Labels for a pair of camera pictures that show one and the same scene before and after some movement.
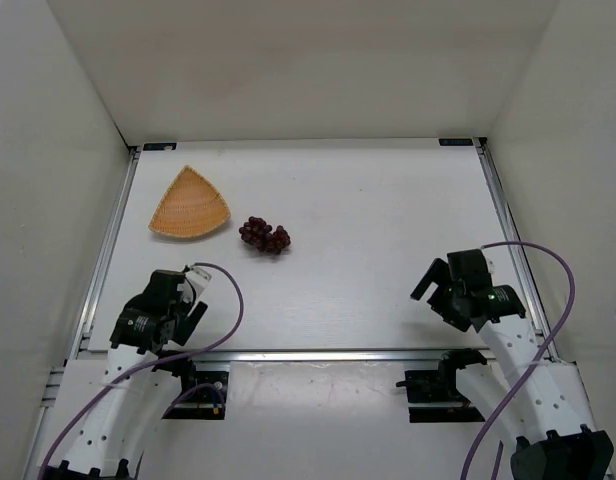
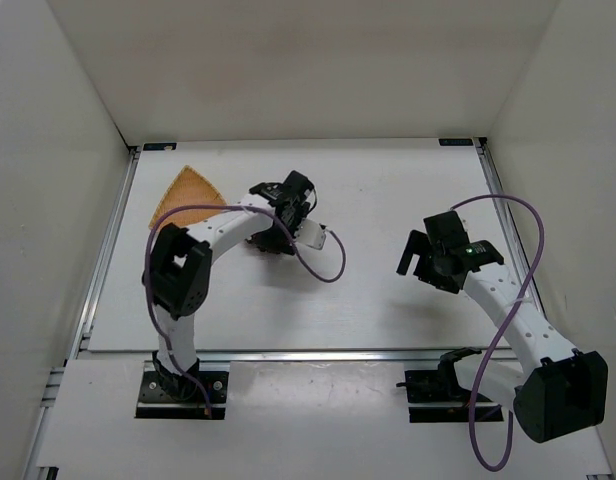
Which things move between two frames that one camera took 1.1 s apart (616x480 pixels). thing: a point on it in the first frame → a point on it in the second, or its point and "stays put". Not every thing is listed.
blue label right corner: x=455 y=141 stays put
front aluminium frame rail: x=288 y=356 stays put
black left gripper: x=186 y=317 → x=276 y=238
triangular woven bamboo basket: x=189 y=206 stays put
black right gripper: x=439 y=293 → x=425 y=263
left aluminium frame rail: x=83 y=334 stays put
